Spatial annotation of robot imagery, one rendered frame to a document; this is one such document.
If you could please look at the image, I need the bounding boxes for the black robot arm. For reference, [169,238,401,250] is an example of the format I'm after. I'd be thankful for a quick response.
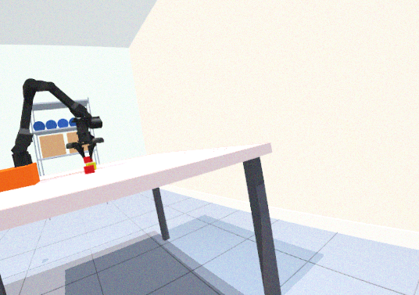
[11,78,102,167]

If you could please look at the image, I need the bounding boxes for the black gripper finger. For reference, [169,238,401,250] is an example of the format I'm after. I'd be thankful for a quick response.
[88,145,97,159]
[75,146,85,158]

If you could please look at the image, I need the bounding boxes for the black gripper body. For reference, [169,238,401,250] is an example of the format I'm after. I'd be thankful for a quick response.
[66,129,105,149]

